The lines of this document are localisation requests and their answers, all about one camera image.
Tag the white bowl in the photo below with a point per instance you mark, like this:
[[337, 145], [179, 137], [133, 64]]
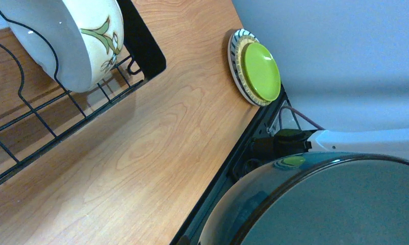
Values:
[[75, 42]]

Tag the green striped plate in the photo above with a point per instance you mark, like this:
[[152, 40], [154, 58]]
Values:
[[261, 71]]

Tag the black wire dish rack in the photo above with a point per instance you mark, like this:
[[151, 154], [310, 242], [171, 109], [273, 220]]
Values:
[[142, 55]]

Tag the white black striped plate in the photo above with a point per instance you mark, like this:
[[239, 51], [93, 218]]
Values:
[[231, 46]]

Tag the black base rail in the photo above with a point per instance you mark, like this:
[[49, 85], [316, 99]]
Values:
[[264, 119]]

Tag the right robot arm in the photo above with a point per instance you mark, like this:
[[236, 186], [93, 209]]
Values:
[[294, 141]]

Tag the dark teal spotted bowl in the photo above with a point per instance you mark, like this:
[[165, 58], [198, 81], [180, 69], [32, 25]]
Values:
[[316, 198]]

